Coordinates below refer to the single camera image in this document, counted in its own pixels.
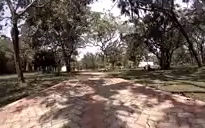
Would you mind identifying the wood of trees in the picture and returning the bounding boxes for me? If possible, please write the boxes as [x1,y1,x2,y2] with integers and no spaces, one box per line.
[0,0,205,75]

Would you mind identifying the tree with dark straight trunk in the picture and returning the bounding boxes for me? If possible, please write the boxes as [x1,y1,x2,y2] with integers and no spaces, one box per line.
[0,0,42,83]

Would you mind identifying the grass area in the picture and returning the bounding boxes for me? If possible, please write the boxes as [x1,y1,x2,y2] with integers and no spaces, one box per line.
[0,72,75,112]
[105,64,205,105]

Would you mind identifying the tree with leaning trunk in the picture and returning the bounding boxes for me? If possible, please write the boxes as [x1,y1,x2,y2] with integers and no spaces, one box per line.
[116,0,205,69]

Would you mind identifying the red brick path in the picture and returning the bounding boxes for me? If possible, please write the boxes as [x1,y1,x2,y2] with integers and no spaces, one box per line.
[0,70,205,128]

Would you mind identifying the white building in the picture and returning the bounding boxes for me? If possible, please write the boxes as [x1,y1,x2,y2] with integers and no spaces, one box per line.
[137,60,156,69]

